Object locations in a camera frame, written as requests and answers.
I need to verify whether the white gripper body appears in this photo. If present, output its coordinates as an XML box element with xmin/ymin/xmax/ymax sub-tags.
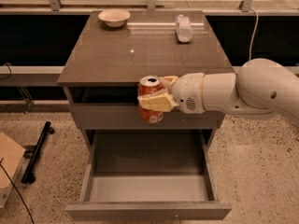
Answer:
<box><xmin>172</xmin><ymin>73</ymin><xmax>205</xmax><ymax>114</ymax></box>

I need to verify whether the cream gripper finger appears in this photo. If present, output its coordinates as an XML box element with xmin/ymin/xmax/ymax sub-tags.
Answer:
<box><xmin>137</xmin><ymin>89</ymin><xmax>179</xmax><ymax>112</ymax></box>
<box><xmin>160</xmin><ymin>76</ymin><xmax>178</xmax><ymax>92</ymax></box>

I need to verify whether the red coke can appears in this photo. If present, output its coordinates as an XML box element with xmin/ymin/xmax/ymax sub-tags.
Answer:
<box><xmin>137</xmin><ymin>76</ymin><xmax>164</xmax><ymax>124</ymax></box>

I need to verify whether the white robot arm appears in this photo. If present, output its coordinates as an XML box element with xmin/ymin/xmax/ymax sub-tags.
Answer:
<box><xmin>137</xmin><ymin>59</ymin><xmax>299</xmax><ymax>123</ymax></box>

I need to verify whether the grey drawer cabinet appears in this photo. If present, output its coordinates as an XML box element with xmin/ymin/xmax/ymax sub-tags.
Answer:
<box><xmin>58</xmin><ymin>10</ymin><xmax>233</xmax><ymax>146</ymax></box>

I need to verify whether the open grey middle drawer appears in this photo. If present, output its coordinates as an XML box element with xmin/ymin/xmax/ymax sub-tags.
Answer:
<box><xmin>66</xmin><ymin>130</ymin><xmax>232</xmax><ymax>221</ymax></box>

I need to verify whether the closed grey top drawer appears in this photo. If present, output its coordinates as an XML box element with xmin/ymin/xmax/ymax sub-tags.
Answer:
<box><xmin>69</xmin><ymin>104</ymin><xmax>224</xmax><ymax>130</ymax></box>

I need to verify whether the white bowl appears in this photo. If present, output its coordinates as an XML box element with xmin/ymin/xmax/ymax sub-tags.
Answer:
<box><xmin>98</xmin><ymin>8</ymin><xmax>131</xmax><ymax>28</ymax></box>

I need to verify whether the black metal bar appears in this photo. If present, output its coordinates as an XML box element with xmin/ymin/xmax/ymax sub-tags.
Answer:
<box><xmin>21</xmin><ymin>121</ymin><xmax>54</xmax><ymax>184</ymax></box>

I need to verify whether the cardboard box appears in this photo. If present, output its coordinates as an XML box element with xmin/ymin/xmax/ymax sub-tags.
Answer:
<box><xmin>0</xmin><ymin>132</ymin><xmax>25</xmax><ymax>209</ymax></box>

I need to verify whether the white cable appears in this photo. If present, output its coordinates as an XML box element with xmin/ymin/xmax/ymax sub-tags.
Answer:
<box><xmin>248</xmin><ymin>7</ymin><xmax>260</xmax><ymax>63</ymax></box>

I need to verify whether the black cable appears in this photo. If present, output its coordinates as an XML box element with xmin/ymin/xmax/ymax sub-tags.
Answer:
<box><xmin>0</xmin><ymin>158</ymin><xmax>36</xmax><ymax>224</ymax></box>

